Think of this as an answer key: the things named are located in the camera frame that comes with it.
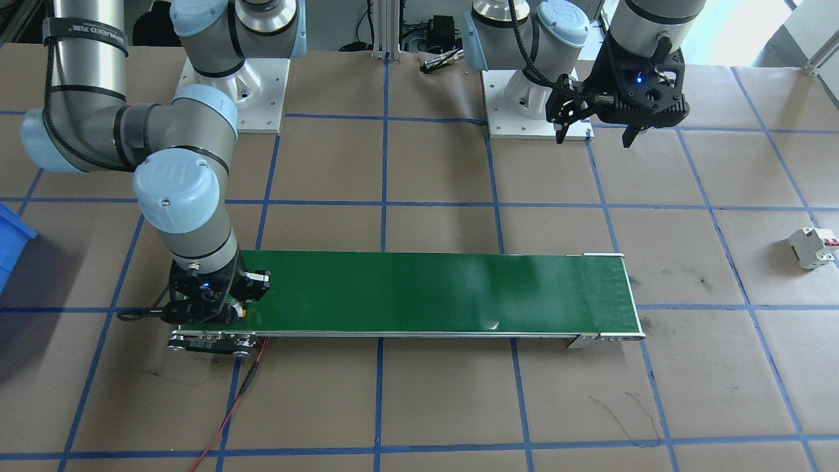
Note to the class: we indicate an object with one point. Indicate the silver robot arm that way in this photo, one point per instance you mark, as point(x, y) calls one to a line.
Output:
point(177, 190)
point(645, 19)

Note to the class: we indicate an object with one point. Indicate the silver cylindrical connector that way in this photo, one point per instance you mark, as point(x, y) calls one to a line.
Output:
point(440, 61)

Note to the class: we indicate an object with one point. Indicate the black power adapter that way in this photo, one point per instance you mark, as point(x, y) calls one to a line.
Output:
point(442, 29)

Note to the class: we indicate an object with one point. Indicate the green conveyor belt unit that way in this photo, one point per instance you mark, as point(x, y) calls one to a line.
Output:
point(426, 295)

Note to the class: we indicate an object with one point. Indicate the grey metal bar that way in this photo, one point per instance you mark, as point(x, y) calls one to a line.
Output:
point(816, 63)

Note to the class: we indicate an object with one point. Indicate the blue plastic bin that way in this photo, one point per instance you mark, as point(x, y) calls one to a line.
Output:
point(10, 242)

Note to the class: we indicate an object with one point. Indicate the white circuit breaker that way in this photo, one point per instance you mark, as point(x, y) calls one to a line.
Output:
point(809, 248)

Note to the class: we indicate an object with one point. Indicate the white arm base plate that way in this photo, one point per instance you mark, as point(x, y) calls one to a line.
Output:
point(269, 105)
point(501, 118)

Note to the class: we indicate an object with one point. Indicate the aluminium profile post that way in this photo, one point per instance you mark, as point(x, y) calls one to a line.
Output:
point(385, 33)

